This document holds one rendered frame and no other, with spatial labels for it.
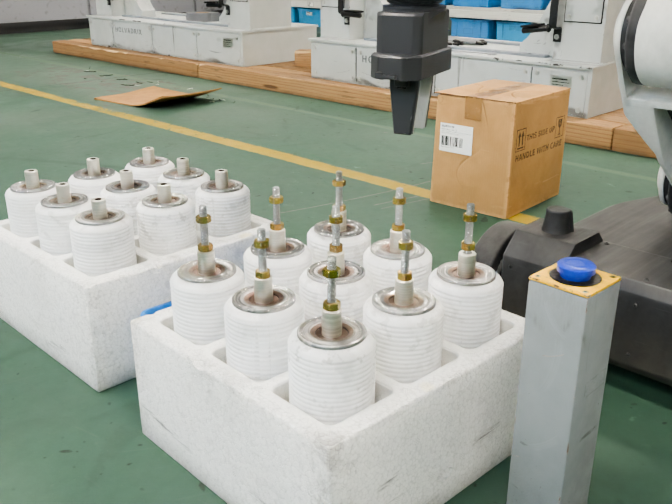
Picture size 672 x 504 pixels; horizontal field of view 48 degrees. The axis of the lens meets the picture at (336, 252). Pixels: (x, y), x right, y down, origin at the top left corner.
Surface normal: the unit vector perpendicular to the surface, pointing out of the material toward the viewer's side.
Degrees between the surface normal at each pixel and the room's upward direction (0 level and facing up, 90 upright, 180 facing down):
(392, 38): 90
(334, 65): 90
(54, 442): 0
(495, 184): 90
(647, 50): 104
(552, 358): 90
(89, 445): 0
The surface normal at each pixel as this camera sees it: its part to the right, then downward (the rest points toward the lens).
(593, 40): -0.70, 0.26
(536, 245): -0.50, -0.47
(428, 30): 0.89, 0.17
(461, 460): 0.69, 0.26
